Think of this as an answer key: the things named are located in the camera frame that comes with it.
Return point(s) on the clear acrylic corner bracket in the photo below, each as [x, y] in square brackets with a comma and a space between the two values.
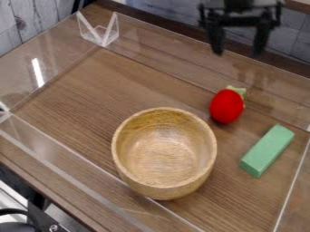
[99, 35]

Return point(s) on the black metal stand base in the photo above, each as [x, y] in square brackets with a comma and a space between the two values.
[47, 223]

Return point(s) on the wooden bowl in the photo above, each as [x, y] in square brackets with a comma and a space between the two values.
[163, 149]

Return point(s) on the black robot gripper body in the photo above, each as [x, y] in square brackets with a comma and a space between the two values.
[240, 13]

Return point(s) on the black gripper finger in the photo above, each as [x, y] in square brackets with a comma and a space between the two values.
[217, 36]
[261, 38]

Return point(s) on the green rectangular block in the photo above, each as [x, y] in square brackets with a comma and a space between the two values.
[265, 151]

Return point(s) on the red plush strawberry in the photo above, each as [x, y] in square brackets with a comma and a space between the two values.
[228, 104]

